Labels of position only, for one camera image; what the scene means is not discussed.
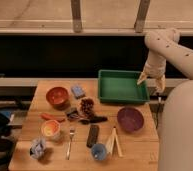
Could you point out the dark brown bar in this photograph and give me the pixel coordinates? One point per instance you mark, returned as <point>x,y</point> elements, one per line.
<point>93,135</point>

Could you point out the red bowl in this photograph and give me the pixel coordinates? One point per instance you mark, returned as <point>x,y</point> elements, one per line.
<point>57,96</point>

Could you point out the dark red grape bunch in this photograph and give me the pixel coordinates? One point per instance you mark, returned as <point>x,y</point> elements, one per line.
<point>86,106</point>

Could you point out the silver fork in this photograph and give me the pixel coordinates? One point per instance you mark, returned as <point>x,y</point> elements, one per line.
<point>71,135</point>

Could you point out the small purple orange toy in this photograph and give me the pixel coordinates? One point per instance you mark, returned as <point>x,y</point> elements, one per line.
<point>72,114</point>

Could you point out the orange yellow cup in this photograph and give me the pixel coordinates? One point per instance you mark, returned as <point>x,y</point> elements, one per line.
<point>51,129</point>

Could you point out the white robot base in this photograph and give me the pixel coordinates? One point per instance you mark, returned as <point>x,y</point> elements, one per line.
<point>176,133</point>

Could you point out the purple bowl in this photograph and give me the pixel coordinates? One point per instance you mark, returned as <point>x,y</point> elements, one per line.
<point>130,119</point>

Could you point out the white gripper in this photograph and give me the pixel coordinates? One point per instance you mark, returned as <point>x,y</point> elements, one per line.
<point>155,67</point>

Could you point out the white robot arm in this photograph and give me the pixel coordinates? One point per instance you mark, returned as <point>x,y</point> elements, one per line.
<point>164,47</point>

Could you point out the orange carrot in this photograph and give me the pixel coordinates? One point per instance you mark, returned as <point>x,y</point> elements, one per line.
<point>46,116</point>

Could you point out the crumpled blue white cloth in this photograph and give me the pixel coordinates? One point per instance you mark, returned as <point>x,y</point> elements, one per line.
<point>38,147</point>

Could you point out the green plastic tray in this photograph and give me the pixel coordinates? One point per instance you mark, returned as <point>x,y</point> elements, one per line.
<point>120,86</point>

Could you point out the blue sponge block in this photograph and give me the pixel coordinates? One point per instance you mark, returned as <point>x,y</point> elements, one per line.
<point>77,92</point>

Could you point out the small blue cup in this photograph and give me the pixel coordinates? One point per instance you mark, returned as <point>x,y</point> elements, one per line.
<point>99,152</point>

